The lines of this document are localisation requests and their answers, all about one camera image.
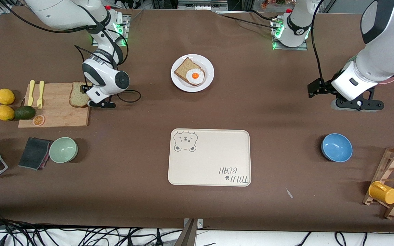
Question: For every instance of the pink bowl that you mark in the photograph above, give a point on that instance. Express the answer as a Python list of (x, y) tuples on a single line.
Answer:
[(390, 80)]

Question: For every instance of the yellow lemon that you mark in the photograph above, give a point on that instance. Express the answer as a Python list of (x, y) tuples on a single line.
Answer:
[(4, 112), (5, 96)]

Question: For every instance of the plain brown bread slice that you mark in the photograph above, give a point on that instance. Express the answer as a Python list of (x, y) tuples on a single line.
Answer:
[(77, 97)]

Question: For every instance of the dark green avocado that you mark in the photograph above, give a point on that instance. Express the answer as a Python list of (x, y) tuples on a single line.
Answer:
[(24, 112)]

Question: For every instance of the metal corner bracket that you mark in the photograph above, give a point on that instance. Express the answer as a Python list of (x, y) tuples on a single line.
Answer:
[(4, 9)]

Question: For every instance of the pale green bowl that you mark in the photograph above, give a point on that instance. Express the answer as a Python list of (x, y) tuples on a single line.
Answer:
[(63, 150)]

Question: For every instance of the cream tray with bear print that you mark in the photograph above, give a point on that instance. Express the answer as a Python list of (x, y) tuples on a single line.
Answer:
[(214, 157)]

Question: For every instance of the yellow plastic fork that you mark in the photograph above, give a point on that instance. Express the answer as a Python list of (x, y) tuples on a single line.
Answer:
[(41, 90)]

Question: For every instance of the wooden cup rack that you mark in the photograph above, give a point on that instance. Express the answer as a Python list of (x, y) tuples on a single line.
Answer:
[(377, 176)]

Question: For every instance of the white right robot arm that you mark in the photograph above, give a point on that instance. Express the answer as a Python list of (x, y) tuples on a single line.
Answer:
[(63, 13)]

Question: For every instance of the white round plate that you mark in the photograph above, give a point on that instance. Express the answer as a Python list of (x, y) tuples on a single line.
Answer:
[(208, 63)]

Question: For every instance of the yellow mug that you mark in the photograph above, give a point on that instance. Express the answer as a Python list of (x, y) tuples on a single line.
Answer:
[(385, 194)]

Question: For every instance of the grey metal table bracket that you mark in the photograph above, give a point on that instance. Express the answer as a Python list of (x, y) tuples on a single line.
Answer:
[(188, 235)]

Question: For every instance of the wooden cutting board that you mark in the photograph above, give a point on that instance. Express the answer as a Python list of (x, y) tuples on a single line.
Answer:
[(60, 112)]

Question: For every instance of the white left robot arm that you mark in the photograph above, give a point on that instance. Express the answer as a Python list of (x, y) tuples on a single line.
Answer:
[(385, 58)]

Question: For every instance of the yellow plastic knife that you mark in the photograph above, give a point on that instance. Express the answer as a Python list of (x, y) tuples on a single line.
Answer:
[(31, 92)]

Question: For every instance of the blue bowl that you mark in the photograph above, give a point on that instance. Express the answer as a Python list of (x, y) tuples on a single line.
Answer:
[(337, 147)]

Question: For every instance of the dark folded cloth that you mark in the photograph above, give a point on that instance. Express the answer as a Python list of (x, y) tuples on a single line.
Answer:
[(33, 153)]

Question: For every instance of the orange slice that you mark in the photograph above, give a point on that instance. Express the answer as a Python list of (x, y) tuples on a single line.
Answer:
[(38, 120)]

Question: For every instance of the grey metal box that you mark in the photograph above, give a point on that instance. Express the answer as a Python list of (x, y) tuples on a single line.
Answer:
[(200, 5)]

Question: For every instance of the fried egg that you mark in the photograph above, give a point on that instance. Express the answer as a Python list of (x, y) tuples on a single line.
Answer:
[(195, 76)]

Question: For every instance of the grey paper scrap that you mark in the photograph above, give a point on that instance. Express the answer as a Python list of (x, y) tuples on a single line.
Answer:
[(289, 193)]

